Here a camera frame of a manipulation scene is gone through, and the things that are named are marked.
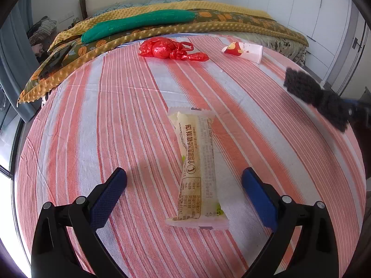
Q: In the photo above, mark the red plastic bag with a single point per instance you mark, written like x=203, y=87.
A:
x=165, y=49

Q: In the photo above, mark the white door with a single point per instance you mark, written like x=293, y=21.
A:
x=345, y=52

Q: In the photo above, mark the white wardrobe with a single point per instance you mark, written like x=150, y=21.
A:
x=292, y=5

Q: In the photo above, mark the leaf print bed sheet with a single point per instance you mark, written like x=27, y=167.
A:
x=281, y=45

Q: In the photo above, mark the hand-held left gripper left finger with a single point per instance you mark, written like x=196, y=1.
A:
x=107, y=197

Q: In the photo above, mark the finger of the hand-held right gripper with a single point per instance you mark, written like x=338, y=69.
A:
x=358, y=102

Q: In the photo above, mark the cream snack packet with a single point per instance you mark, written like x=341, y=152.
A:
x=197, y=165

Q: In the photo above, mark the brown headboard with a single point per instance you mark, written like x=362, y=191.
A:
x=82, y=7

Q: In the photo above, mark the pile of clothes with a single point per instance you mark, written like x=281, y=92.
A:
x=40, y=31

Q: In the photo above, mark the grey curtain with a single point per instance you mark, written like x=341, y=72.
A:
x=14, y=69

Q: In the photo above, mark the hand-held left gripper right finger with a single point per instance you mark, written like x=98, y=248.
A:
x=260, y=199

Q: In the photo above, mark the green pillow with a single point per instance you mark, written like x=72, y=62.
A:
x=136, y=21

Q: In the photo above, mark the dark phone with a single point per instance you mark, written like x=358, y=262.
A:
x=53, y=60

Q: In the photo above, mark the white and red tube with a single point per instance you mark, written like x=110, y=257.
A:
x=243, y=50

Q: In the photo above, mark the yellow dotted floral blanket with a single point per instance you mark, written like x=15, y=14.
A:
x=130, y=31

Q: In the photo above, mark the blue patterned pillow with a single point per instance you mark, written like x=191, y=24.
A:
x=130, y=4

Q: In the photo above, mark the orange striped bed sheet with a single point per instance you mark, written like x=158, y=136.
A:
x=87, y=121

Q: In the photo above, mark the black knitted cloth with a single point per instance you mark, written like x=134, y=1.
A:
x=318, y=98

